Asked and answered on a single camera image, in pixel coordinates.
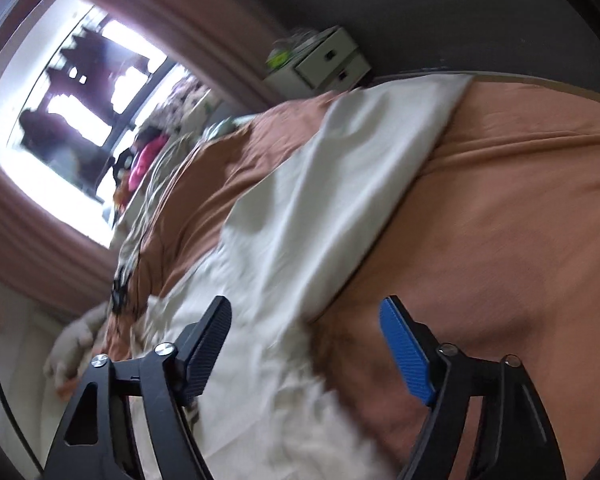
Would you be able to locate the beige plush pillow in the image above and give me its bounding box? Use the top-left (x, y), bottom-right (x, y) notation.
top-left (44, 302), bottom-right (112, 387)

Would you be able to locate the white drawer cabinet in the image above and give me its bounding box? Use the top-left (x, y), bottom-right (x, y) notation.
top-left (265, 25), bottom-right (372, 92)

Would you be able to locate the orange bed sheet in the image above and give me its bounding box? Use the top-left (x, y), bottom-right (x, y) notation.
top-left (100, 80), bottom-right (600, 480)

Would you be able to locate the window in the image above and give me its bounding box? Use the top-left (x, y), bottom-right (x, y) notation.
top-left (0, 0), bottom-right (191, 251)

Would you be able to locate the pink curtain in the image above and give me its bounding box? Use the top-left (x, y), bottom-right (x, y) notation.
top-left (0, 0), bottom-right (331, 321)

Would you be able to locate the cream large garment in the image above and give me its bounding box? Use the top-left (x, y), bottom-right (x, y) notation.
top-left (130, 74), bottom-right (473, 480)

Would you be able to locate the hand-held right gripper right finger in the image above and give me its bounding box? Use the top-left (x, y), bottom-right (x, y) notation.
top-left (378, 296), bottom-right (567, 480)

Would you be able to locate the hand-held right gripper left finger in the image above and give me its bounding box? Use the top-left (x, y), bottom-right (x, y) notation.
top-left (44, 296), bottom-right (232, 480)

